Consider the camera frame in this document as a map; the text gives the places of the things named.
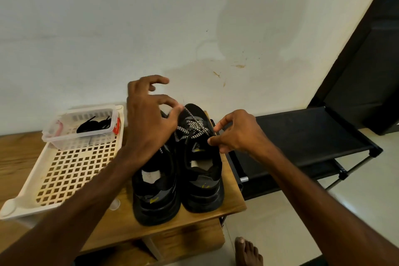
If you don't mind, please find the black shoelaces bundle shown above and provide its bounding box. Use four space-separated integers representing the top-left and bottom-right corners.
76 115 113 134

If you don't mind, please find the black white patterned shoelace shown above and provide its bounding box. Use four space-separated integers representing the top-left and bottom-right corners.
176 108 216 140

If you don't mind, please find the person's right forearm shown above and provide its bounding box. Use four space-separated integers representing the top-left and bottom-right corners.
257 144 399 266

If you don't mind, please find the large white plastic tray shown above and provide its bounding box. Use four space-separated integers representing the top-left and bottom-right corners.
0 105 126 221

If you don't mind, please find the low wooden table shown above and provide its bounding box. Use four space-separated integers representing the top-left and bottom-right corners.
0 127 247 266

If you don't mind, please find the black shoe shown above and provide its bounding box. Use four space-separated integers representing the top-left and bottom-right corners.
131 110 182 226
175 103 225 214

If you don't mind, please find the person's left hand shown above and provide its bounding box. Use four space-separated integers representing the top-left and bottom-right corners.
123 75 185 164

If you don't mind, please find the small white plastic basket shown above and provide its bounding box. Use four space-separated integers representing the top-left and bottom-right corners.
42 107 122 150

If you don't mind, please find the black shoe rack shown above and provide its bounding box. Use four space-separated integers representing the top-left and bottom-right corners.
212 106 384 226

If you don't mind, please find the person's left forearm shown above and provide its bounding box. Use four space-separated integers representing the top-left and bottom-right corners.
0 147 150 266

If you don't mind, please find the person's right hand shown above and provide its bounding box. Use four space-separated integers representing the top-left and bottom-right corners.
207 109 272 163

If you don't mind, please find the dark door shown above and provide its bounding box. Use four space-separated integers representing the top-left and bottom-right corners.
308 0 399 135

